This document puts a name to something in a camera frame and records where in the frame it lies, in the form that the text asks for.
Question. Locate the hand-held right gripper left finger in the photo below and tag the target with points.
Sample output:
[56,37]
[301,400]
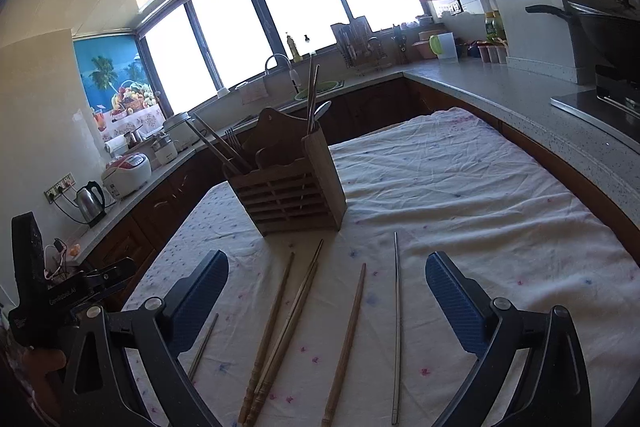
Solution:
[200,302]

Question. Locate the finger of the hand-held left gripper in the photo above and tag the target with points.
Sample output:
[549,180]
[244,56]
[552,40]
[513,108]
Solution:
[112,274]

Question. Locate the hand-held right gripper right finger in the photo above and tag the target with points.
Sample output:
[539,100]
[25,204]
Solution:
[457,307]

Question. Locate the carved wooden chopstick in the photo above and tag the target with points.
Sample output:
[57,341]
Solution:
[295,307]
[267,337]

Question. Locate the wooden utensil holder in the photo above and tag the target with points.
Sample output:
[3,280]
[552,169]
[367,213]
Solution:
[290,202]

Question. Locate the metal fork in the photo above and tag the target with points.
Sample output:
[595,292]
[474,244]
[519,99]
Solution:
[232,142]

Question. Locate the metal spoon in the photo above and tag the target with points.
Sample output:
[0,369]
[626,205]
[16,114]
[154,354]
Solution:
[322,109]

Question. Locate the person's left hand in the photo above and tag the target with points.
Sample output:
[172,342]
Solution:
[44,369]

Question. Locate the steel electric kettle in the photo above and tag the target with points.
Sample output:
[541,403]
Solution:
[91,204]

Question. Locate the white pink rice cooker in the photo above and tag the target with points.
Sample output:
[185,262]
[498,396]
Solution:
[127,174]

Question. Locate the white floral tablecloth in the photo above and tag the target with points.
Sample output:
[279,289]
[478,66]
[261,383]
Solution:
[475,187]

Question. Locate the paper towel roll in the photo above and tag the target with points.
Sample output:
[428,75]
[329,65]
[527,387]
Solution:
[115,145]

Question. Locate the white bowl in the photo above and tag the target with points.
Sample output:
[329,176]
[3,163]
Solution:
[223,92]

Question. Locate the pink hanging towel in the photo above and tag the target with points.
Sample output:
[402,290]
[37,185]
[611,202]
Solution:
[254,92]

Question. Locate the grey kitchen countertop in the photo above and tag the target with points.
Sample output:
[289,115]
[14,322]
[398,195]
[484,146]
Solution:
[500,92]

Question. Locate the curved sink faucet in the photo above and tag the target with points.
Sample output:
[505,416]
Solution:
[292,74]

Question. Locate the green basin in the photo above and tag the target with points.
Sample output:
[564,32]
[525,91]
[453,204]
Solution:
[325,88]

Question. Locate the gas stove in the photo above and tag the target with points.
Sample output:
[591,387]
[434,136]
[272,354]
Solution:
[600,102]

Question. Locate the spice jars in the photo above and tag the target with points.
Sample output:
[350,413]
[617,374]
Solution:
[492,53]

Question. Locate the pink basin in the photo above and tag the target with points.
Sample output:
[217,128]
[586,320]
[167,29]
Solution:
[421,49]

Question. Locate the white container green lid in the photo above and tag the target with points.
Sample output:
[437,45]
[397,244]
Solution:
[442,46]

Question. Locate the tall bottle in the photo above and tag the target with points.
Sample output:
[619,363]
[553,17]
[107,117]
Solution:
[291,49]

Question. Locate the dish rack with knives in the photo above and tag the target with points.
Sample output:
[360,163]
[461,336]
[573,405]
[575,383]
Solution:
[357,47]

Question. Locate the kitchen window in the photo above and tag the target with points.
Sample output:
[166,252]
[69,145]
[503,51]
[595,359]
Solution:
[290,7]

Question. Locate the black wok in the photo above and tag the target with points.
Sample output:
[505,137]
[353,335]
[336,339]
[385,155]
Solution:
[605,32]

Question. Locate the wall socket strip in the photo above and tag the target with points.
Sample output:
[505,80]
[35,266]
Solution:
[60,187]

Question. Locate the tropical fruit wall poster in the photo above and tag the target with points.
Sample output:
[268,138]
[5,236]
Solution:
[115,77]

